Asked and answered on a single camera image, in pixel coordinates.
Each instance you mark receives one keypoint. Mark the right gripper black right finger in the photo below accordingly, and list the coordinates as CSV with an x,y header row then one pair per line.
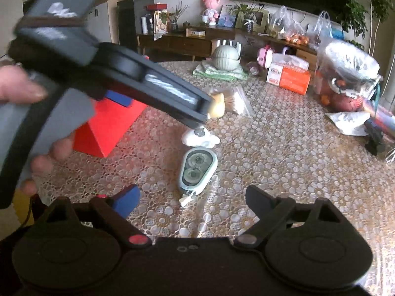
x,y
272,212

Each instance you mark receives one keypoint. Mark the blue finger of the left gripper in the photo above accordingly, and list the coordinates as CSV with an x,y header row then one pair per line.
x,y
118,98

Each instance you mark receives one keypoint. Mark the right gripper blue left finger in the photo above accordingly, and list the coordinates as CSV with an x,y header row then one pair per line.
x,y
110,215

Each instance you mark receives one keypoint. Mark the person's left hand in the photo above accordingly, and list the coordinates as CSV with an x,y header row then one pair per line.
x,y
16,87

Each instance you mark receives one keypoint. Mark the red cardboard box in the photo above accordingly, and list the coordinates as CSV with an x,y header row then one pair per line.
x,y
99,136

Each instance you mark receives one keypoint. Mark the long wooden sideboard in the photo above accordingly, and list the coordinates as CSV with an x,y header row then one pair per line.
x,y
202,41

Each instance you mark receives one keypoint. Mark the black cabinet with coffee machine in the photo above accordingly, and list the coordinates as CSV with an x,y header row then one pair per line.
x,y
129,14

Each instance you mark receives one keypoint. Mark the white correction tape dispenser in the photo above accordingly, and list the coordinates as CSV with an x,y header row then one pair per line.
x,y
198,166

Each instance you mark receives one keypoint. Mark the red lidded gift bag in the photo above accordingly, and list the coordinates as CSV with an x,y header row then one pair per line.
x,y
159,16

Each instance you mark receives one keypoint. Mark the yellow hotdog plush toy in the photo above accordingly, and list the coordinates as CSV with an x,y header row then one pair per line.
x,y
217,107

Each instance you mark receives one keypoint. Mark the small cardboard box on sideboard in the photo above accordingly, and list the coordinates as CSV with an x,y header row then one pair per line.
x,y
194,32

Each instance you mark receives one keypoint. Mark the grey-green round ceramic pot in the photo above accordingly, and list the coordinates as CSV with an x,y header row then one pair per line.
x,y
225,58

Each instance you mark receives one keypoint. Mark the clear bag of cotton swabs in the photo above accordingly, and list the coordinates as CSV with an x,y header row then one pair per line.
x,y
235,100

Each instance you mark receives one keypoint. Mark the folded green white cloth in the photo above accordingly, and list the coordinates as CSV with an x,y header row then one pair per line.
x,y
207,69

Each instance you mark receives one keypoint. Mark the white paper pouch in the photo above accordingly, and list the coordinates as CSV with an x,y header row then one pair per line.
x,y
350,123

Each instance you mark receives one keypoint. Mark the black clip object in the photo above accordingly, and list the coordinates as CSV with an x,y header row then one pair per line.
x,y
376,144

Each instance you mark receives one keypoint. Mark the white wifi router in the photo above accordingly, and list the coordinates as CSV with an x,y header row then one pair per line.
x,y
236,44

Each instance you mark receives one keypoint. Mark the pink bear plush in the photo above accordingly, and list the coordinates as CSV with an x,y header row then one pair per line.
x,y
211,11

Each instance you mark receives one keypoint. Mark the orange white tissue box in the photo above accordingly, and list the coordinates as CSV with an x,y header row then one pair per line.
x,y
289,72

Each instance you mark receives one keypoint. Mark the pink white small bag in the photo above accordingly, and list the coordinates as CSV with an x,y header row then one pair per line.
x,y
265,56

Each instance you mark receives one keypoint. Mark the large clear bag of goods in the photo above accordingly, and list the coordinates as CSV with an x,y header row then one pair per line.
x,y
345,76

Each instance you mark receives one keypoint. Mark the bag of oranges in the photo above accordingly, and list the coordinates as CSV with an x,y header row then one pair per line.
x,y
282,26

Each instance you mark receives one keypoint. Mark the clear plastic shopping bag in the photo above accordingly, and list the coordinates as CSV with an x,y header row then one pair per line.
x,y
321,30

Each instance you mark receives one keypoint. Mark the green indoor tree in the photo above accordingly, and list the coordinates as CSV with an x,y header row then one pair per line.
x,y
362,19

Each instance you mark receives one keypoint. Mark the wooden picture frame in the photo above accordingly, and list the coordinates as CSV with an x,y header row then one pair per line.
x,y
257,22

